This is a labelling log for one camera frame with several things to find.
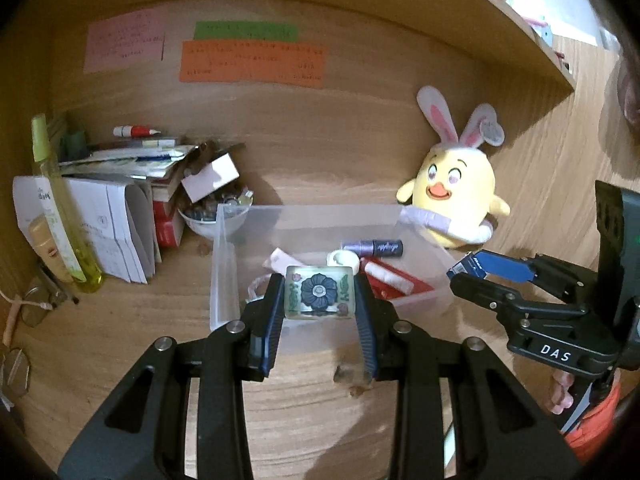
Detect pink stick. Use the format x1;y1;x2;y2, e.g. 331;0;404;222
2;294;24;347

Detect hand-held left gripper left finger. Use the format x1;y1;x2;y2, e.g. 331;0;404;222
57;273;286;480

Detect white bowl of stones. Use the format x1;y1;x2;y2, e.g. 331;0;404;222
178;194;250;239

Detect red packet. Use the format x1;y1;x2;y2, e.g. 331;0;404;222
359;255;435;303

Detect white cable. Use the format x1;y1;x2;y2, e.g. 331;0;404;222
0;289;54;312

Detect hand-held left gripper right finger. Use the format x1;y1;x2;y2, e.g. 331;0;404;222
352;273;585;480

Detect pastel braided cord charm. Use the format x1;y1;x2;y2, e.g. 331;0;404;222
247;274;274;304

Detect eyeglasses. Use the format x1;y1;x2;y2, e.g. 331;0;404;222
22;264;82;329
0;347;32;402

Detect yellow chick plush toy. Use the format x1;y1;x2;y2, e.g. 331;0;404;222
397;85;511;250

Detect green paper note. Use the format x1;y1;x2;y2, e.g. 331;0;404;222
193;20;300;44

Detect pink paper note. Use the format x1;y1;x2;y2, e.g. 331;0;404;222
83;9;167;74

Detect yellow-green spray bottle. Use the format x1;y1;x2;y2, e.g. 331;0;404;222
30;113;105;294

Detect white stick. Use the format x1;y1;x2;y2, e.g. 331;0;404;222
364;264;416;294

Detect purple lipstick tube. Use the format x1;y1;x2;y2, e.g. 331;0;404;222
342;239;404;259

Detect person's right hand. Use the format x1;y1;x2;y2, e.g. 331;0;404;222
547;372;577;416

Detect orange paper note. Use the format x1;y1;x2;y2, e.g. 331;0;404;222
178;41;329;90

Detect red white marker pen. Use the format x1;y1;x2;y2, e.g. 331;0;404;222
112;125;162;138

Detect stack of booklets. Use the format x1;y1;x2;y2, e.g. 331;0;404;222
59;137;197;182

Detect orange cloth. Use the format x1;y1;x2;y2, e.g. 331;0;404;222
569;384;622;452

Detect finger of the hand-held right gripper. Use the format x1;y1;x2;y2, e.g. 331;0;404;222
449;264;587;319
529;254;614;309

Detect blue card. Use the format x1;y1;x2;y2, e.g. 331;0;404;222
446;251;534;284

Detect tan sunscreen bottle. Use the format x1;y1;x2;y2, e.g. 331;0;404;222
27;214;74;284

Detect small pink white box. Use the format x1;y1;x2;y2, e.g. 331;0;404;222
180;152;240;199

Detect white folded paper sheets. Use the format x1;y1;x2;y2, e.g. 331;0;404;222
12;175;157;285

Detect red boxes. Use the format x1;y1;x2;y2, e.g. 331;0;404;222
152;184;187;249

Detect clear plastic storage box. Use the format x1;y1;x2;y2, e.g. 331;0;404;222
209;203;454;332

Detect small white tube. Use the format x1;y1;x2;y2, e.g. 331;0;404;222
264;248;302;274

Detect wooden shelf board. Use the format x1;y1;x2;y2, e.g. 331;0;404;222
425;0;577;94

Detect square flower pattern tile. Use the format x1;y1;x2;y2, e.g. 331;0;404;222
284;265;357;320

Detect white tape roll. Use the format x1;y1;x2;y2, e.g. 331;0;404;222
327;251;360;274

